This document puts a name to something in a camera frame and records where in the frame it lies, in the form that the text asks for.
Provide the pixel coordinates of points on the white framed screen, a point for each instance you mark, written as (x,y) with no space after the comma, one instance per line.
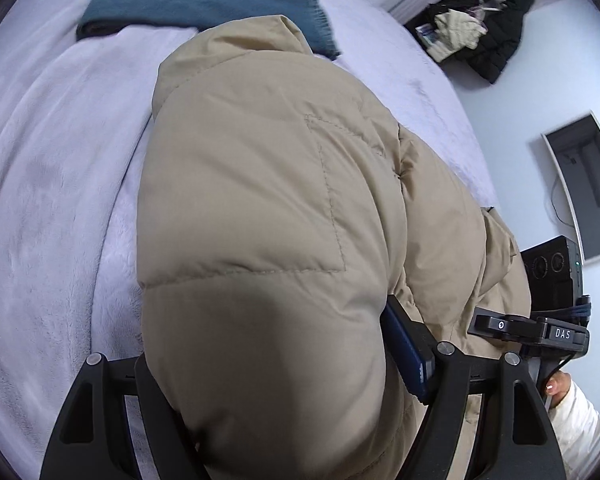
(592,185)

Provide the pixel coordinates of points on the person's right hand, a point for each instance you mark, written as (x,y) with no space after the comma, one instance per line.
(557,390)

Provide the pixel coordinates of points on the beige puffer jacket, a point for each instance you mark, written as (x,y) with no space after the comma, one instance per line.
(260,210)

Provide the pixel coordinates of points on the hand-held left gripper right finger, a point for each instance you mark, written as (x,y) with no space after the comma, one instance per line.
(407,355)

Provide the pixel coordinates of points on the small blue white box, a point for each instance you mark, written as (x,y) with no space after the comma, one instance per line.
(426,35)

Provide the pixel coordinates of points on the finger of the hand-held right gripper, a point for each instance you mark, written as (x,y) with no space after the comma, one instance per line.
(505,327)

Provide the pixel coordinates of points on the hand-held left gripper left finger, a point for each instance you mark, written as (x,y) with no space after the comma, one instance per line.
(150,395)

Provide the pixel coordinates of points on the beige knit garment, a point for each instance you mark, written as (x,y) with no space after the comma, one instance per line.
(455,32)

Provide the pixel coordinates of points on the black coat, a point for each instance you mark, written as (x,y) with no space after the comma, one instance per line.
(505,35)

